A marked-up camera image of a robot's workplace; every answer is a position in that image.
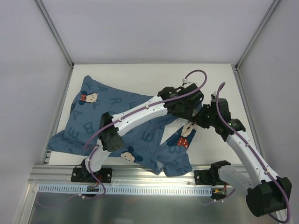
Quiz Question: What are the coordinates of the left aluminium frame post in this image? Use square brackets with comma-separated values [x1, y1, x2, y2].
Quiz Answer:
[34, 0, 74, 69]

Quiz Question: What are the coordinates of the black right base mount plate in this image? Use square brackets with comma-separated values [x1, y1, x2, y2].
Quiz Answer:
[194, 170, 225, 186]

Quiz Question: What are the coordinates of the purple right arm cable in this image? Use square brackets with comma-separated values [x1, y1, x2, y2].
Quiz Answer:
[214, 82, 292, 222]

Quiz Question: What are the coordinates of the aluminium frame post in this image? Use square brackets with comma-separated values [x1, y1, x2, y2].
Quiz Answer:
[233, 0, 282, 70]
[34, 0, 74, 69]

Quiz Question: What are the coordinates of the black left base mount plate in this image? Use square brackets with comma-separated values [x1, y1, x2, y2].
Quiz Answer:
[71, 166, 113, 183]

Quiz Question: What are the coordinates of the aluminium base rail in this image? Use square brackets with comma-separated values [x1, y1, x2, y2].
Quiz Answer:
[28, 164, 257, 187]

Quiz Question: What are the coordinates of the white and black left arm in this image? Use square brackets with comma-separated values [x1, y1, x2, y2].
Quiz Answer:
[81, 84, 204, 182]

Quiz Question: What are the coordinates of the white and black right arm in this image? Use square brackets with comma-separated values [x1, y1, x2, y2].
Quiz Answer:
[192, 98, 292, 220]

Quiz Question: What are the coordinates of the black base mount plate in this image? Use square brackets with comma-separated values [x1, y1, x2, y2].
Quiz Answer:
[71, 166, 113, 183]
[194, 170, 225, 186]

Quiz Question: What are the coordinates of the white slotted cable duct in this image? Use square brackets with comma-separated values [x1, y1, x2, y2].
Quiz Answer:
[38, 184, 212, 196]

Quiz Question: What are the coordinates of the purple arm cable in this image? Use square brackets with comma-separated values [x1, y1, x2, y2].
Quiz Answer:
[214, 82, 292, 222]
[83, 69, 208, 152]

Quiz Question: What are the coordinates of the blue cartoon print pillowcase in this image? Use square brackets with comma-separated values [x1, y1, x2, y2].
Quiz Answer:
[47, 76, 196, 176]

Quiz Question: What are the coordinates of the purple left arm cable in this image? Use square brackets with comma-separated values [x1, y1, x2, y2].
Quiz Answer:
[83, 69, 208, 152]

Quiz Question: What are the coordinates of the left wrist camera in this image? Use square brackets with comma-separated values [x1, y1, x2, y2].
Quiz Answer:
[182, 78, 190, 86]

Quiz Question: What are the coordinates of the right aluminium frame post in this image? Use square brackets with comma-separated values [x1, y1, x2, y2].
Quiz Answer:
[233, 0, 282, 70]

